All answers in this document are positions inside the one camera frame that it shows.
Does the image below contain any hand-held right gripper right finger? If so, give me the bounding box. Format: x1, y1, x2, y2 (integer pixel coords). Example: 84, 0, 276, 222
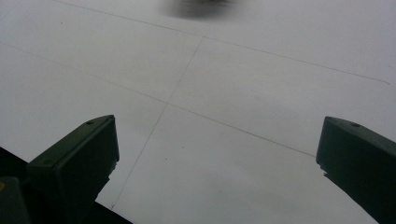
315, 116, 396, 224

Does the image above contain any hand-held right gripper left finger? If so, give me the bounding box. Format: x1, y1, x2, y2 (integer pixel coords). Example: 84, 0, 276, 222
26, 114, 120, 224

